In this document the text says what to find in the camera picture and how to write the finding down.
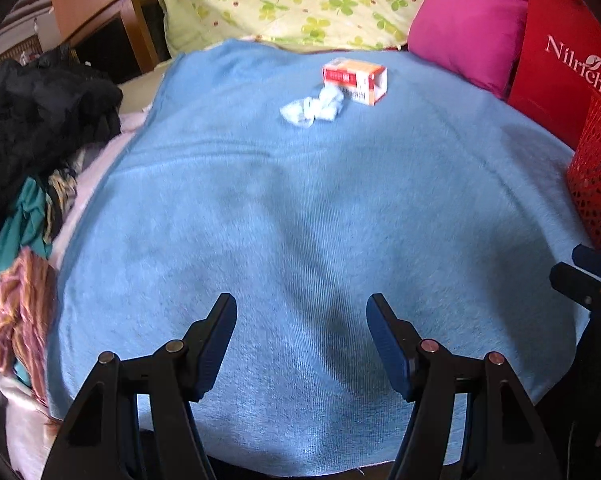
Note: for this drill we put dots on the blue blanket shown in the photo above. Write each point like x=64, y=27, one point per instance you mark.
x=290, y=210

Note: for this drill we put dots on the pile of dark clothes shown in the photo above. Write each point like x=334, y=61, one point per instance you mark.
x=105, y=160

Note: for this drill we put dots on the black clothing pile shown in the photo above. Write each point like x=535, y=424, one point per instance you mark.
x=40, y=110

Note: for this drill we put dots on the striped yellow dark cloth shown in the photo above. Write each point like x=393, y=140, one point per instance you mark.
x=63, y=195

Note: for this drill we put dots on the red paper bag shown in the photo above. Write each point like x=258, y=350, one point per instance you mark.
x=560, y=60

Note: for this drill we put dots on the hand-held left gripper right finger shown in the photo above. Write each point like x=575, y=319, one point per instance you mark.
x=388, y=350

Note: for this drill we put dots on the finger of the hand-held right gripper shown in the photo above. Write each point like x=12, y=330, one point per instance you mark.
x=575, y=282
x=597, y=260

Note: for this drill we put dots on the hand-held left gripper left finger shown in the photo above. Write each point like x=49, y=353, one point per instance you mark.
x=214, y=347

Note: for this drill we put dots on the green clover print quilt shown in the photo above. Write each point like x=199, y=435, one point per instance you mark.
x=290, y=0

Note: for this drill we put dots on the teal cloth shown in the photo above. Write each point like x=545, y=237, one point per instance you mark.
x=23, y=220

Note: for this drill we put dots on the orange purple patterned cloth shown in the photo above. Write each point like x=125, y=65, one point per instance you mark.
x=18, y=310

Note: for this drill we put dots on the red plastic mesh basket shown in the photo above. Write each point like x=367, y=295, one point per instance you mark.
x=597, y=180

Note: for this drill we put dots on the pink pillow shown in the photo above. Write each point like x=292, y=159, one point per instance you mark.
x=468, y=25

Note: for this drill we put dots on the orange white small box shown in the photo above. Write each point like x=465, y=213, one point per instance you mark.
x=355, y=76

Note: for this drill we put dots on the pale blue tissue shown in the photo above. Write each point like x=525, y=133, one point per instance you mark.
x=310, y=109

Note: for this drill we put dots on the brown wooden cabinet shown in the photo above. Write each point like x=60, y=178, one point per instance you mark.
x=105, y=25

